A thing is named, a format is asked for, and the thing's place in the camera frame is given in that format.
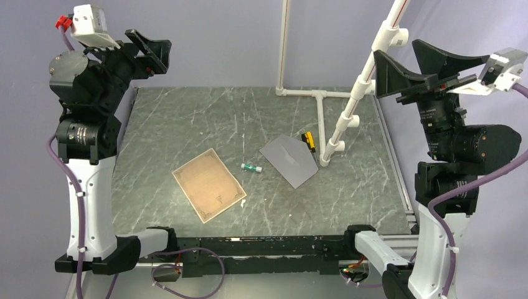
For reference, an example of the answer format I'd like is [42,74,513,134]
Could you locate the grey envelope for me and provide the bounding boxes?
[260,135,319,189]

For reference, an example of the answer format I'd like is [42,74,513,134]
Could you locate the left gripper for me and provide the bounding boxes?
[82,29,171,114]

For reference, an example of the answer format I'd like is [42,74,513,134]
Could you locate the white PVC pipe frame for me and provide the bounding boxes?
[275,0,410,167]

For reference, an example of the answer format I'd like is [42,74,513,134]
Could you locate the yellow black screwdriver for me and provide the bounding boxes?
[301,131,318,161]

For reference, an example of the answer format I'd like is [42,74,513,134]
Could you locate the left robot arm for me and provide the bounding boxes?
[49,29,179,275]

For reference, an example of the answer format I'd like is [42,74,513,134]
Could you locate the green glue stick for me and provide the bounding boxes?
[241,163,263,173]

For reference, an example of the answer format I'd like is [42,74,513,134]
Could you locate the tan lined letter paper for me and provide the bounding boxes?
[172,148,247,224]

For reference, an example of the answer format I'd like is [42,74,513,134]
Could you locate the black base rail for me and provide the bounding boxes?
[139,235,365,278]

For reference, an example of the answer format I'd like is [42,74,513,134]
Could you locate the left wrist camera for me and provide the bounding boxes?
[55,4,120,50]

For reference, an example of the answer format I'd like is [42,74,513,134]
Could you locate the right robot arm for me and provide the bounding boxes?
[343,39,527,298]

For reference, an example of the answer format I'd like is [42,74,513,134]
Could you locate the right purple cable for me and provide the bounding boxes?
[340,82,528,299]

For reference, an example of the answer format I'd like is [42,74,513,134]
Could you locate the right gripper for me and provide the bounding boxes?
[374,37,489,161]

